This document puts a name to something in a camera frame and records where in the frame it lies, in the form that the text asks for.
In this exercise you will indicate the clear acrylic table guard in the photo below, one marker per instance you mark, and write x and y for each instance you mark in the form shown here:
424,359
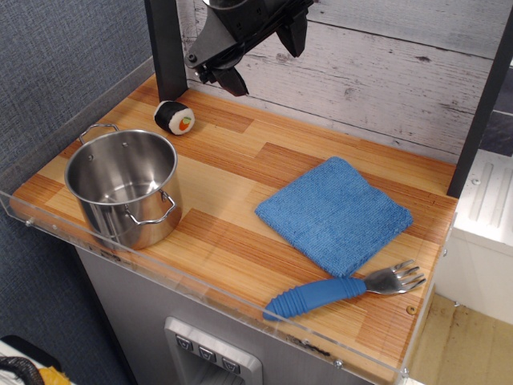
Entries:
220,266

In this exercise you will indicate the white ribbed side unit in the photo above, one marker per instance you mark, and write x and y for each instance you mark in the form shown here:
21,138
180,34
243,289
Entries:
475,269

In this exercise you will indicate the plush sushi roll toy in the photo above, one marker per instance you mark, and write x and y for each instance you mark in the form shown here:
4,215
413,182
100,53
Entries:
174,117

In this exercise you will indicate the stainless steel pot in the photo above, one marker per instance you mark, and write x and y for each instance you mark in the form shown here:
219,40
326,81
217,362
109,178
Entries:
127,185

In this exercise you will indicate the grey toy fridge cabinet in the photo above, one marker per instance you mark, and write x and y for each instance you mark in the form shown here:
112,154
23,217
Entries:
137,308

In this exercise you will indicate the black left frame post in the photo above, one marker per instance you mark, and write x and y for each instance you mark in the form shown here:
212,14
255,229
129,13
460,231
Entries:
166,47

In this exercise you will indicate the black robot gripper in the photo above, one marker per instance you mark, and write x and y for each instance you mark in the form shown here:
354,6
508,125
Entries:
234,28

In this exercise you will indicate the black and yellow floor object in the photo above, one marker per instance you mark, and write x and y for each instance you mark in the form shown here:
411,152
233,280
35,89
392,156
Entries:
24,363

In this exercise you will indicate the black right frame post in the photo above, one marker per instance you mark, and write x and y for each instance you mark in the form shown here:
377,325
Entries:
493,85

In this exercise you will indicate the blue handled metal fork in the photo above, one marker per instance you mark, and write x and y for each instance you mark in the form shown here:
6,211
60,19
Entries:
397,279

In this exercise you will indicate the blue folded cloth napkin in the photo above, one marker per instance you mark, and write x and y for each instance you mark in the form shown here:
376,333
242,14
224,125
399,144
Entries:
335,217

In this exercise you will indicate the black frame post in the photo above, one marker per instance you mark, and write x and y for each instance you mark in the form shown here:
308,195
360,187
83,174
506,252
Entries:
166,47
493,85

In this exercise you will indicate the silver dispenser button panel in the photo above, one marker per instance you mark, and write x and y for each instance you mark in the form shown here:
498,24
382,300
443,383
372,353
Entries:
202,358

